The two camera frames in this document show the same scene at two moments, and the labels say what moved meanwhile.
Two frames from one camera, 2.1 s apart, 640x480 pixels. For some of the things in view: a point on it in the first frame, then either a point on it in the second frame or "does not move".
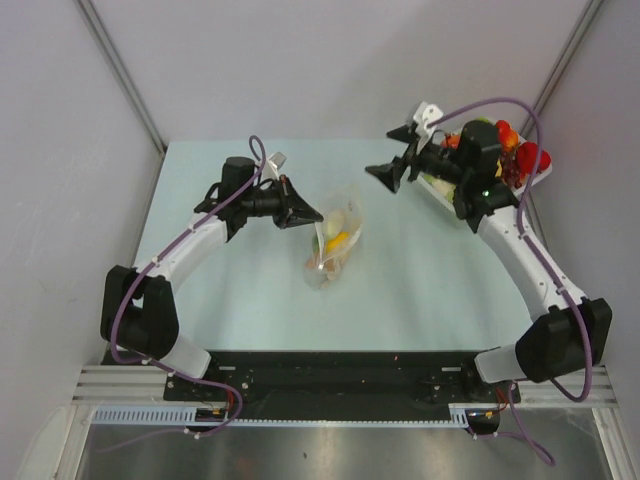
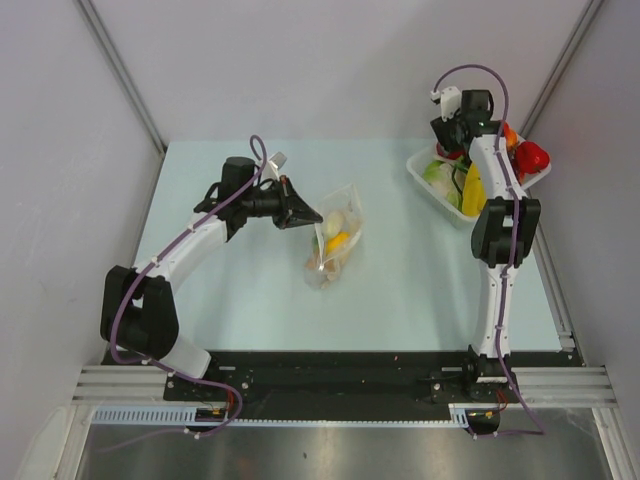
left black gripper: (292, 209) does not move
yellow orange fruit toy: (336, 241) does not move
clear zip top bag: (333, 236) does not move
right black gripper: (391, 174) to (441, 130)
